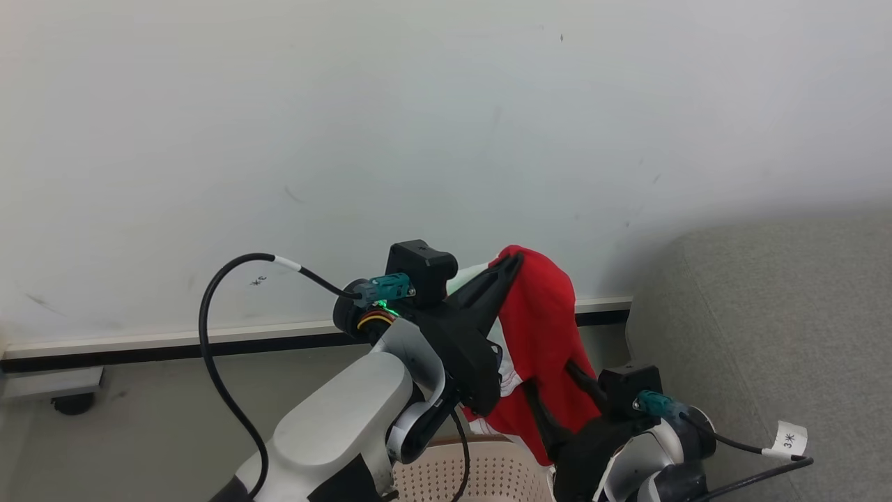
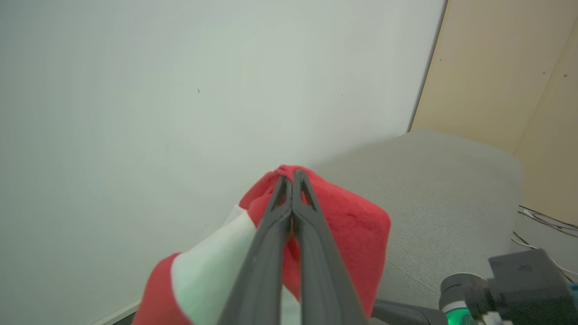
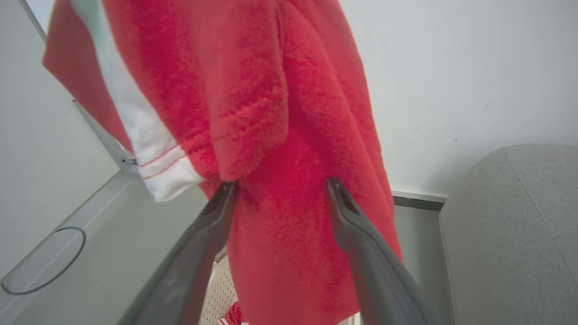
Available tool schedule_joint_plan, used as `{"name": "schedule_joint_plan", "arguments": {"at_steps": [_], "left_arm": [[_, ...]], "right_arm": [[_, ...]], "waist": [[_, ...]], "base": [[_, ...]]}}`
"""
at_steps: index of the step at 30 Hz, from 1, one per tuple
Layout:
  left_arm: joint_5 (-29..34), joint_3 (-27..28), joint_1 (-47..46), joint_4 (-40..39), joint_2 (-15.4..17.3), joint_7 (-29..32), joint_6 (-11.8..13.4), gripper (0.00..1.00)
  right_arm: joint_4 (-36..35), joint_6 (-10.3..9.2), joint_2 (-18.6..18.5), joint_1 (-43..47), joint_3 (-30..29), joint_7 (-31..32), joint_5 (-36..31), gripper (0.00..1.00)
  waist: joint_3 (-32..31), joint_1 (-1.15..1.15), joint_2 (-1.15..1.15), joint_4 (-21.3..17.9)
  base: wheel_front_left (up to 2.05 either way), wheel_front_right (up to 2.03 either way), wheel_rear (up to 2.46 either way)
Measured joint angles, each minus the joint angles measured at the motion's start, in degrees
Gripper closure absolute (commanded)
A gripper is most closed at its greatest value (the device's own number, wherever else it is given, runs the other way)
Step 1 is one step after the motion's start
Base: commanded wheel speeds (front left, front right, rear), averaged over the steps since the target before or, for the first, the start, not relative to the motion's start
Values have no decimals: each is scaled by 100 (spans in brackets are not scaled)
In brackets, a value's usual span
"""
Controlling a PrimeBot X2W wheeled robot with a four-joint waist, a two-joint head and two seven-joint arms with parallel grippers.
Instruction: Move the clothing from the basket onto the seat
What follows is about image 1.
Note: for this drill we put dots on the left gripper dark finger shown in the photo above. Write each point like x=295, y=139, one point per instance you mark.
x=491, y=293

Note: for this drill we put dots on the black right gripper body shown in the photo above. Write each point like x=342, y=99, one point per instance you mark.
x=582, y=460

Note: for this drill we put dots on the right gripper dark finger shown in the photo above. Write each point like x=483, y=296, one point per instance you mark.
x=543, y=422
x=585, y=385

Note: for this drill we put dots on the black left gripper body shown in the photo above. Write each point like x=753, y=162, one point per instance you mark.
x=468, y=362

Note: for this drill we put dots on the red and white garment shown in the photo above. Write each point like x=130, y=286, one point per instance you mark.
x=540, y=328

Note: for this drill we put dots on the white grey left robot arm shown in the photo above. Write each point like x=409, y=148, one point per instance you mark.
x=334, y=425

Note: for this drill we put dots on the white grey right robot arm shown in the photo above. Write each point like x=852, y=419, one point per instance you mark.
x=669, y=460

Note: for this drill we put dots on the cream perforated laundry basket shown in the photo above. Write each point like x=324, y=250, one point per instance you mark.
x=502, y=474

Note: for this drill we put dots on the grey fabric sofa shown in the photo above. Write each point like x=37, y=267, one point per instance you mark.
x=773, y=348

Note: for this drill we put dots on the white and black baseboard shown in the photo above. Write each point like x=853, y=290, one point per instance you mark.
x=209, y=341

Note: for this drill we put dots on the black caster wheel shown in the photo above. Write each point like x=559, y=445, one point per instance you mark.
x=73, y=404

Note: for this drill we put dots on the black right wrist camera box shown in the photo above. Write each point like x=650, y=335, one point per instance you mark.
x=631, y=387

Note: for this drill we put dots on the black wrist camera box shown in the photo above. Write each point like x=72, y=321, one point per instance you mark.
x=425, y=268
x=631, y=387

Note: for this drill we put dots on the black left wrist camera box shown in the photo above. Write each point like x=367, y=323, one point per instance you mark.
x=425, y=268

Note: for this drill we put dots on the grey metal frame foot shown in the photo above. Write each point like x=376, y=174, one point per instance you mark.
x=49, y=382

